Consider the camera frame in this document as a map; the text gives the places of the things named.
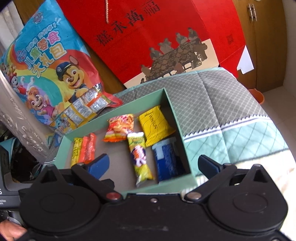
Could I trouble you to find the blue biscuit packet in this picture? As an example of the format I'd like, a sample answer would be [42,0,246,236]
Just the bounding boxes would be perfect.
[152,137,188,182]

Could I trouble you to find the yellow green snack packet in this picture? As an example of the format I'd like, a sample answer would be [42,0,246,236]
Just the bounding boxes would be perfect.
[127,132,154,187]

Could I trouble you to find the person's hand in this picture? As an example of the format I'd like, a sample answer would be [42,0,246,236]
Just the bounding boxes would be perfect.
[0,220,27,241]

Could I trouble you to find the orange snack stick packet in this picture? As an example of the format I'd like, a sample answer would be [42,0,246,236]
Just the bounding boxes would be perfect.
[78,133,96,164]

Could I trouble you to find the yellow snack stick packet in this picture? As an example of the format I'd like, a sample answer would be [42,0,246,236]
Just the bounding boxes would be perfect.
[70,138,83,167]

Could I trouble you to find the orange red noodle snack packet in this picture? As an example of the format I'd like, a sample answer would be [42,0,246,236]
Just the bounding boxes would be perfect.
[103,113,134,143]

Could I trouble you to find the patterned bed quilt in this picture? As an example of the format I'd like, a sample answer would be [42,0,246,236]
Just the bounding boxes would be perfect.
[117,68,295,177]

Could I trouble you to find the mint green cardboard box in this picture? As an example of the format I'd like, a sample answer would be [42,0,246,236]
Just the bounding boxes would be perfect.
[53,88,197,195]

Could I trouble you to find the orange plastic basin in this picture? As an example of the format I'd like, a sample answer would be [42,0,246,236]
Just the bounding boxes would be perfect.
[248,88,265,105]

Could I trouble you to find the grey embroidered curtain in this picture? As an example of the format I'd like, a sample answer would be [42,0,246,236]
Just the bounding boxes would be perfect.
[1,74,58,163]

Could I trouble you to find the cartoon puppy snack gift bag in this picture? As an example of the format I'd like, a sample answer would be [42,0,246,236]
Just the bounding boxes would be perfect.
[1,1,122,136]

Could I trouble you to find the red gift bag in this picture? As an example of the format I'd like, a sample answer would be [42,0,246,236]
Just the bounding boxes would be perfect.
[58,1,254,87]

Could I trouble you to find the wooden wardrobe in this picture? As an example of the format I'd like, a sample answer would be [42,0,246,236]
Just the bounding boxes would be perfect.
[233,1,287,92]

